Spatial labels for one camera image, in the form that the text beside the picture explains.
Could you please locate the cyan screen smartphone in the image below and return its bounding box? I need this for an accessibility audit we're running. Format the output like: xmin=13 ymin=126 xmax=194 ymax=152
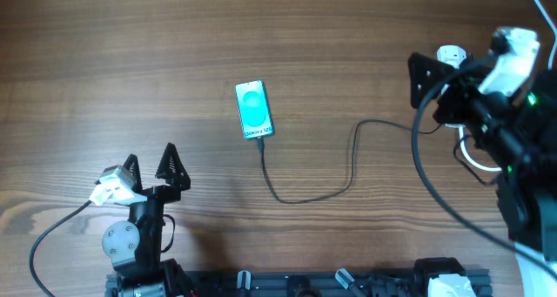
xmin=234 ymin=80 xmax=274 ymax=139

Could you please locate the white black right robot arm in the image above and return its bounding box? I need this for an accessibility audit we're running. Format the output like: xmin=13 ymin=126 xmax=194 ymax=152
xmin=408 ymin=53 xmax=556 ymax=296

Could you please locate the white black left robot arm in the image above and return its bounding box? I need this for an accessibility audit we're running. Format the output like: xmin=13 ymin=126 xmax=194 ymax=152
xmin=90 ymin=143 xmax=197 ymax=296

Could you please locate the white power strip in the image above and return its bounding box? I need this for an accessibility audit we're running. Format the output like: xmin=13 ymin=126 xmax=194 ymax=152
xmin=436 ymin=44 xmax=467 ymax=69

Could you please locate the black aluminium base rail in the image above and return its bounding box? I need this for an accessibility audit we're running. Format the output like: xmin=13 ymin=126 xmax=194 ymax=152
xmin=104 ymin=268 xmax=493 ymax=297

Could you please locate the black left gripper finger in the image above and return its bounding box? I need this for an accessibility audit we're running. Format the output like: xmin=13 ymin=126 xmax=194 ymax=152
xmin=123 ymin=153 xmax=143 ymax=191
xmin=155 ymin=143 xmax=191 ymax=190

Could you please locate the black usb charging cable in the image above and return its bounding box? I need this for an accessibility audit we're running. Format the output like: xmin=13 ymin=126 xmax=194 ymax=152
xmin=255 ymin=118 xmax=443 ymax=205

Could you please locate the white power strip cord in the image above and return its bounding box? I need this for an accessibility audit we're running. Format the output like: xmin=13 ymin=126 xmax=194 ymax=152
xmin=456 ymin=0 xmax=557 ymax=172

